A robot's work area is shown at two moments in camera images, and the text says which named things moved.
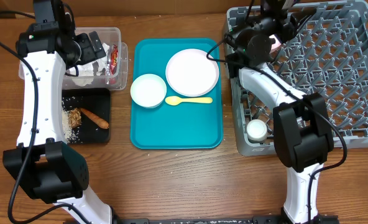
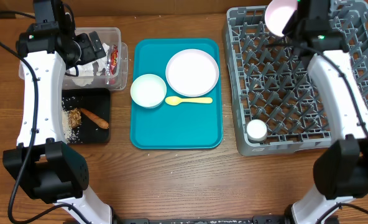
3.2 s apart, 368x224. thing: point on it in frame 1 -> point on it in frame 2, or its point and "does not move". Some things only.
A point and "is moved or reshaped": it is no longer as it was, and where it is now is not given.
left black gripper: x=89 y=53 does not move
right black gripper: x=285 y=30 -> x=287 y=29
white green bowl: x=148 y=91 does not move
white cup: x=257 y=130 does not move
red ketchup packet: x=114 y=59 does not move
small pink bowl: x=275 y=45 is moved or reshaped
